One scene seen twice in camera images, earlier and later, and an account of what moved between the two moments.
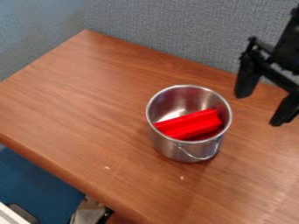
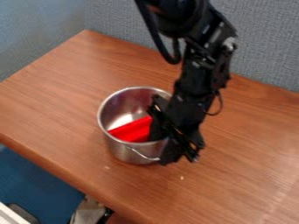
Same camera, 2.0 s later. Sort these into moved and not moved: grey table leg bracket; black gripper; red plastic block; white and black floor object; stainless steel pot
Moved: red plastic block; black gripper; stainless steel pot
Not moved: white and black floor object; grey table leg bracket
